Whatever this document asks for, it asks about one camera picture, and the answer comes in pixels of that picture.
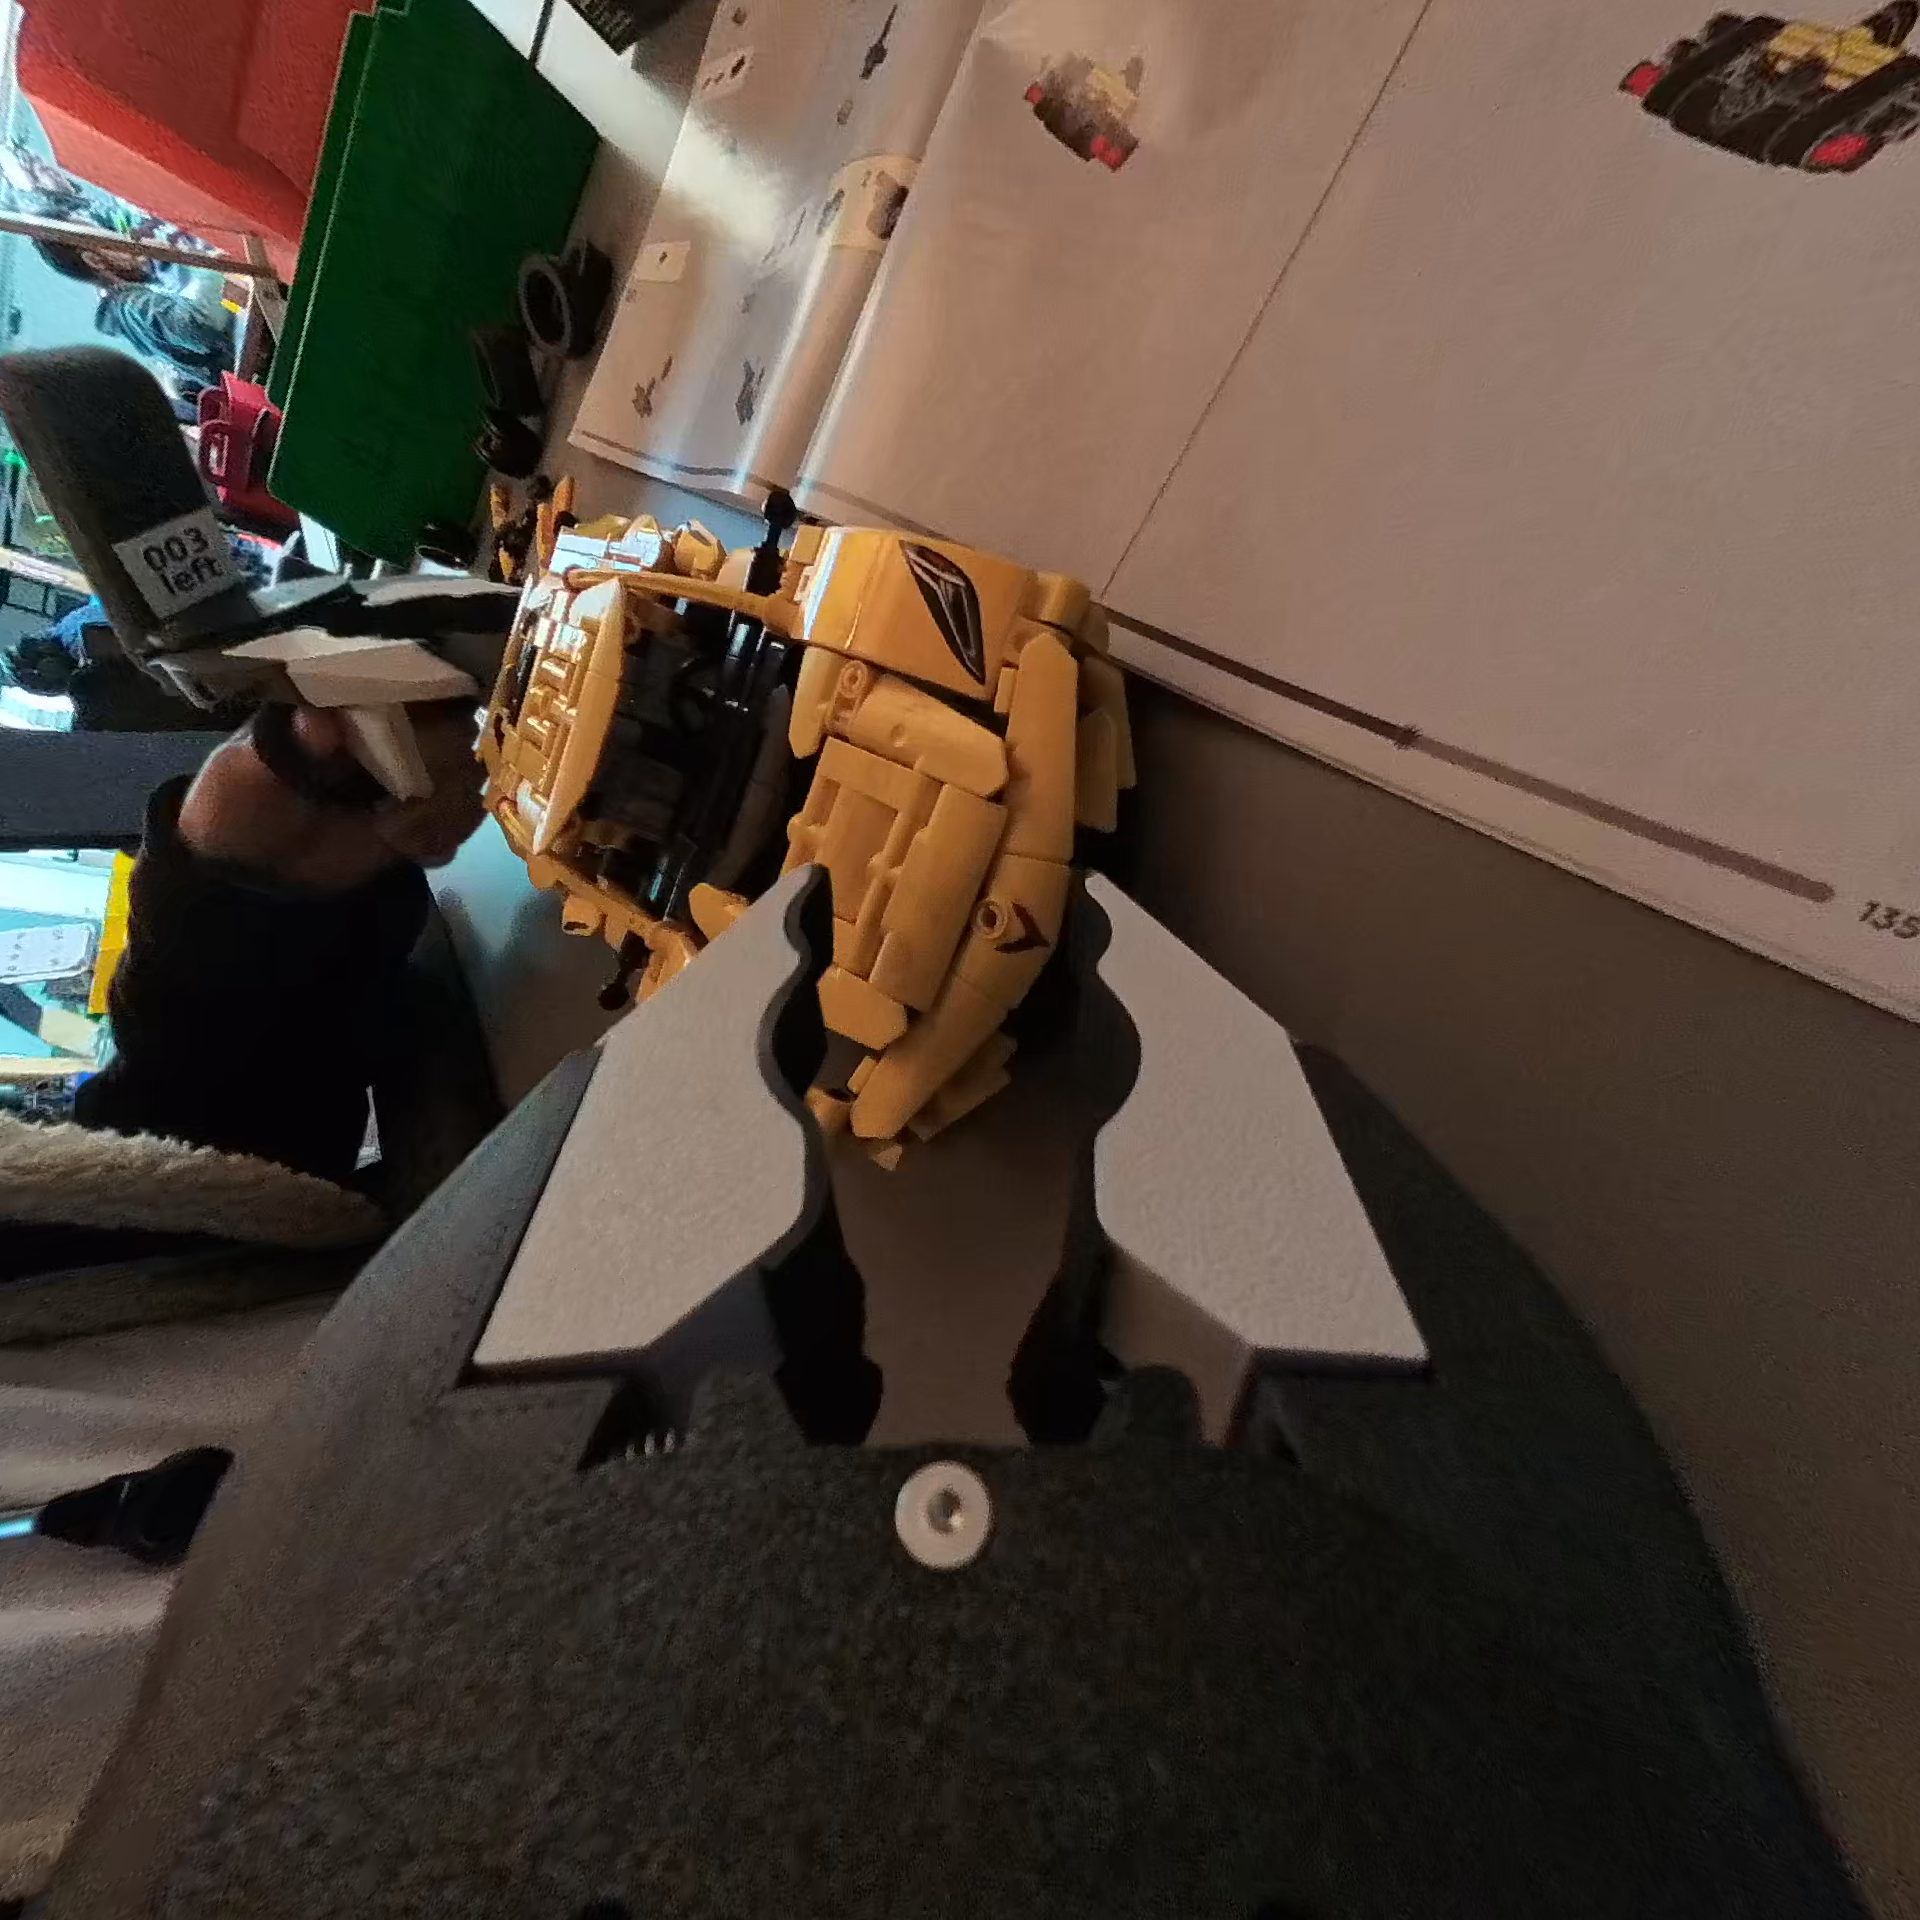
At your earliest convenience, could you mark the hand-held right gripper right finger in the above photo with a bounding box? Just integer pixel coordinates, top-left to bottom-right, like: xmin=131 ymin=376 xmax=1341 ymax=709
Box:
xmin=1009 ymin=871 xmax=1431 ymax=1448

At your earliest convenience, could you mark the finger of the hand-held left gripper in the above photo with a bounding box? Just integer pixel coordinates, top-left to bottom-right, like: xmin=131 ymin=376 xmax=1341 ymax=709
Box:
xmin=257 ymin=624 xmax=487 ymax=711
xmin=349 ymin=577 xmax=529 ymax=646

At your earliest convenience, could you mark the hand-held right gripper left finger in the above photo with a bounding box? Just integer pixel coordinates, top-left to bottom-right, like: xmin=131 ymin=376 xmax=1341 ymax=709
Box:
xmin=471 ymin=863 xmax=880 ymax=1443

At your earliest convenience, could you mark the yellow toy brick car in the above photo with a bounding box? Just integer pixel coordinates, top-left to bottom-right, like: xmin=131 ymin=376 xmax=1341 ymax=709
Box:
xmin=477 ymin=488 xmax=1136 ymax=1176

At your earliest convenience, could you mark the building instruction booklet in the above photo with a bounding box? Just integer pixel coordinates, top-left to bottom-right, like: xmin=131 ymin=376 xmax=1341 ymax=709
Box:
xmin=567 ymin=0 xmax=1920 ymax=1024

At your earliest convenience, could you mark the person's left forearm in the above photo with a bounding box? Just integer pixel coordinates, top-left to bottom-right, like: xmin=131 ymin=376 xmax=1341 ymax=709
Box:
xmin=72 ymin=839 xmax=506 ymax=1203

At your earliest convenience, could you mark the grey desk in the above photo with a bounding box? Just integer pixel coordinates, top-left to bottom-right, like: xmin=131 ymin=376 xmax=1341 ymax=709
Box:
xmin=300 ymin=0 xmax=1920 ymax=1920

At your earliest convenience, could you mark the person's left hand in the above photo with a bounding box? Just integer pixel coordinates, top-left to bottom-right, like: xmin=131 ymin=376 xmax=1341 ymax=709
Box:
xmin=152 ymin=702 xmax=489 ymax=911

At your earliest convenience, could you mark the dark red bag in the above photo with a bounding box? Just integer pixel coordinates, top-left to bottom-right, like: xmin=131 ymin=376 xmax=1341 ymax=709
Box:
xmin=193 ymin=373 xmax=295 ymax=529

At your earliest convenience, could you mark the green plastic bin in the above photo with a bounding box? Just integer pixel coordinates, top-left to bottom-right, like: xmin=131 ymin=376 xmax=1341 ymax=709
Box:
xmin=268 ymin=0 xmax=605 ymax=570

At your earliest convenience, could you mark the red plastic bin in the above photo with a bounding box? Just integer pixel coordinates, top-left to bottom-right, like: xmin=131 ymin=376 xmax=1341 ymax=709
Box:
xmin=17 ymin=0 xmax=368 ymax=288

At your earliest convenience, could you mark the black fleece-lined jacket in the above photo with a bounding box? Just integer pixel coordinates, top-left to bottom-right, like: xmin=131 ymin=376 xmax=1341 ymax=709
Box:
xmin=0 ymin=1112 xmax=393 ymax=1354

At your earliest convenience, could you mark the white shirt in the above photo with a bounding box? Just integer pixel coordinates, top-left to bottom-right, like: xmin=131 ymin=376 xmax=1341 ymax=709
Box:
xmin=0 ymin=1289 xmax=347 ymax=1920

